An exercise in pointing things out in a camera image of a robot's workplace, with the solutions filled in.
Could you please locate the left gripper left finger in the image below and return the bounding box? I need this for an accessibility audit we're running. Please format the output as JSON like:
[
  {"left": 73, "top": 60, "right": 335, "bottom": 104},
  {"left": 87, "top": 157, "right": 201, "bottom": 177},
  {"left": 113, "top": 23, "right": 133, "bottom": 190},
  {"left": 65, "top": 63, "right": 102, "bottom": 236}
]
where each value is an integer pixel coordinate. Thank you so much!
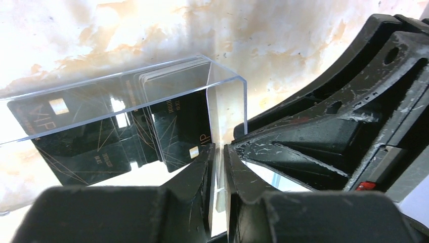
[{"left": 13, "top": 144, "right": 216, "bottom": 242}]

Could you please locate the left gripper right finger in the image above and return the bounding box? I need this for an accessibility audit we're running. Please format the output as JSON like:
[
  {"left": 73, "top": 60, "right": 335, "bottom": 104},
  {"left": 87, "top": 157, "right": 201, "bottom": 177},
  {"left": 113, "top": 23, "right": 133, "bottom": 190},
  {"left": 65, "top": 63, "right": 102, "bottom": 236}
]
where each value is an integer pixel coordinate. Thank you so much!
[{"left": 224, "top": 145, "right": 419, "bottom": 242}]

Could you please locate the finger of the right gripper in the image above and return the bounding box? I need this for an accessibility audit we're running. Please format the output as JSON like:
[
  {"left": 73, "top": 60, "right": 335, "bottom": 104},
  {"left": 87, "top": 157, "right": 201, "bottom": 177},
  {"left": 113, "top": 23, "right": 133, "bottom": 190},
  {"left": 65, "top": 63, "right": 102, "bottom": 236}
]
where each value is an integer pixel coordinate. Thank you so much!
[{"left": 232, "top": 14, "right": 428, "bottom": 191}]

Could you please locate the clear plastic card box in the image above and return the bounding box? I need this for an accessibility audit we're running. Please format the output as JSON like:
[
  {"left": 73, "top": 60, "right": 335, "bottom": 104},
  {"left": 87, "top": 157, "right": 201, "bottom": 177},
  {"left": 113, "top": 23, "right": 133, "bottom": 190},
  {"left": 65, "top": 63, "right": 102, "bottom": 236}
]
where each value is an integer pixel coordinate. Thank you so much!
[{"left": 1, "top": 55, "right": 247, "bottom": 215}]

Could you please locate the black VIP credit card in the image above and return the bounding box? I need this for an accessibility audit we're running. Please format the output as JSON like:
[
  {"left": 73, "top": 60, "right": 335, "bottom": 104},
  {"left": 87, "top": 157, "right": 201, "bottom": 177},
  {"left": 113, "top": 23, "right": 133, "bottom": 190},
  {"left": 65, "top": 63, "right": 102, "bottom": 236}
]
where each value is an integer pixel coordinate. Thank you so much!
[{"left": 138, "top": 58, "right": 211, "bottom": 172}]

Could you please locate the black VIP card front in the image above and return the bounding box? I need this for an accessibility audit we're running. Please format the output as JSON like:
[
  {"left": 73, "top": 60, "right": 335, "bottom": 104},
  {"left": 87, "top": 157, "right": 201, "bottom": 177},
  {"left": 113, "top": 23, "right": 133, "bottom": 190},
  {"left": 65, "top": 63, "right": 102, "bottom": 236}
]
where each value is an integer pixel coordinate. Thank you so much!
[{"left": 8, "top": 78, "right": 136, "bottom": 186}]

